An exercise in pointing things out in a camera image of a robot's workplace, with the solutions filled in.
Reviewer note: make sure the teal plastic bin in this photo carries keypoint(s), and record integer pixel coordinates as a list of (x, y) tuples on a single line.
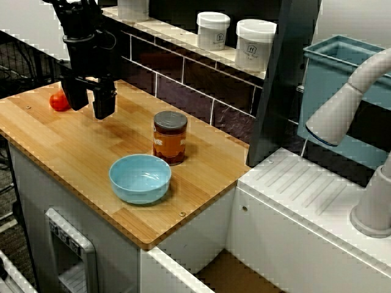
[(323, 76)]

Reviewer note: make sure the grey toy faucet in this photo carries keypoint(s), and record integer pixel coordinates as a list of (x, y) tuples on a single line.
[(333, 119)]

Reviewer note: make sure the white metal frame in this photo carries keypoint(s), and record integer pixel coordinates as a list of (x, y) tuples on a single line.
[(12, 277)]

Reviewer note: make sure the cream shelf ledge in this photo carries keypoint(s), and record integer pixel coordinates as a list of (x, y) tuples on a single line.
[(171, 32)]

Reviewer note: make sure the dark grey upright panel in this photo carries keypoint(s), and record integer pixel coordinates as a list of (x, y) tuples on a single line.
[(281, 91)]

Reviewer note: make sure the large white lidded jar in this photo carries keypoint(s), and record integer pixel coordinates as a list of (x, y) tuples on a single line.
[(255, 45)]

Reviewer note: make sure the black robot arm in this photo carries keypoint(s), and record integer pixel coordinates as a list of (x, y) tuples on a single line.
[(76, 15)]

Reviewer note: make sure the light blue bowl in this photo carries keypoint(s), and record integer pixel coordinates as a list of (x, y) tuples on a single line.
[(137, 195)]

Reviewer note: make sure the plain white container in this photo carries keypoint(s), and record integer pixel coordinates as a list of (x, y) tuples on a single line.
[(133, 10)]

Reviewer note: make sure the white toy kitchen cabinet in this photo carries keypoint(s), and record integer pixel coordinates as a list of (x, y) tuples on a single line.
[(305, 195)]

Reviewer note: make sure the brown beans can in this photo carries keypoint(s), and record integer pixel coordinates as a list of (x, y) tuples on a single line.
[(169, 143)]

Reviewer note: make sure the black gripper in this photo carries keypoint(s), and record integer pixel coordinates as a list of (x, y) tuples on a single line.
[(88, 61)]

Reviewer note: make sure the dark tiled backsplash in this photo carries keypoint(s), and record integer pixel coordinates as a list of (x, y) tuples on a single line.
[(195, 97)]

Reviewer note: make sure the orange toy sausage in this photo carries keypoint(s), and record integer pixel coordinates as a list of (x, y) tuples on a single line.
[(56, 102)]

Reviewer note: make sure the small white lidded jar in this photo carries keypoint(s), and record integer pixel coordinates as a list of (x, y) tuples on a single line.
[(213, 30)]

